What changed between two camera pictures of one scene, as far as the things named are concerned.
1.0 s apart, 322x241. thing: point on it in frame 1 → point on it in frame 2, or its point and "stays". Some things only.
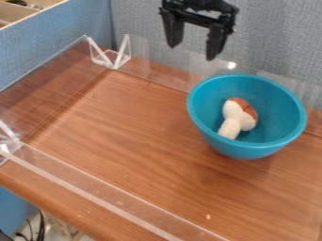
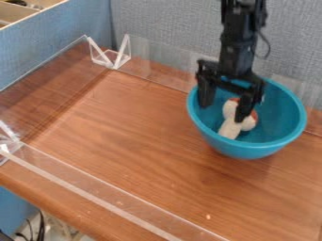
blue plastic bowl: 279,108 stays
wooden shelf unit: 15,10 stays
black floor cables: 40,232 stays
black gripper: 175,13 → 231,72
